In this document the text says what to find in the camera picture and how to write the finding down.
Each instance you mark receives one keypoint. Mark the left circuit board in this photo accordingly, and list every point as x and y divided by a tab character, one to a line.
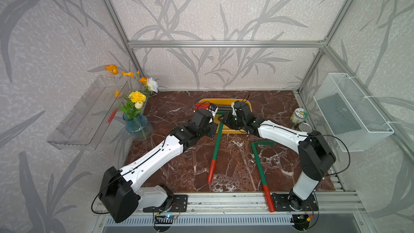
165	219

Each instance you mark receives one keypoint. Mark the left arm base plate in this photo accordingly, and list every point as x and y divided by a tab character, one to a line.
177	203

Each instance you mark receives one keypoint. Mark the white wire mesh basket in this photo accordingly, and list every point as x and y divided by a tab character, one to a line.
350	113

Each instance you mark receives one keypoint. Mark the clear acrylic wall shelf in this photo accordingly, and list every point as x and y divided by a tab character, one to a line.
84	127

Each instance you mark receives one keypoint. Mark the circuit board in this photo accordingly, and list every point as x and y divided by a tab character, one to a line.
165	219
303	219

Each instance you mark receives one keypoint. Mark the aluminium frame profile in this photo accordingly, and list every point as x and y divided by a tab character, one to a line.
323	47

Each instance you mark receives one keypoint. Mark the blue glass flower vase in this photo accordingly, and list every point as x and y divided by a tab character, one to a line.
140	128

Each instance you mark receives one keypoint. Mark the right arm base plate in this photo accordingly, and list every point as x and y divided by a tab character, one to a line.
281	202

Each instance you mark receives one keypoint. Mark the artificial flower bouquet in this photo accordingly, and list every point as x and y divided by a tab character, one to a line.
136	99

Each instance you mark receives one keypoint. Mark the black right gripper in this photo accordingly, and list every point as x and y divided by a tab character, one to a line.
226	118

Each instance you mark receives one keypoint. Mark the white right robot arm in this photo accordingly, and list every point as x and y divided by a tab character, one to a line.
315	155

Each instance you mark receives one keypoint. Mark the metal pull-tab can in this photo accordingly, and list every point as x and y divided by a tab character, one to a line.
305	127

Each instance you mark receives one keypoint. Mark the right circuit board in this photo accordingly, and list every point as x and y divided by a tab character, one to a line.
303	219

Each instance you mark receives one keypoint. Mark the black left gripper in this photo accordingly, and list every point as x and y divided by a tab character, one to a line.
212	133

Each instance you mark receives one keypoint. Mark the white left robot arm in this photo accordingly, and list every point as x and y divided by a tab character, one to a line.
122	192

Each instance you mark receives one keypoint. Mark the yellow plastic storage box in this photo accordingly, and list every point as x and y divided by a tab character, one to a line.
225	101

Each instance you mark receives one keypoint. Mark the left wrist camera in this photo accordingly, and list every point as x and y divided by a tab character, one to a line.
213	108

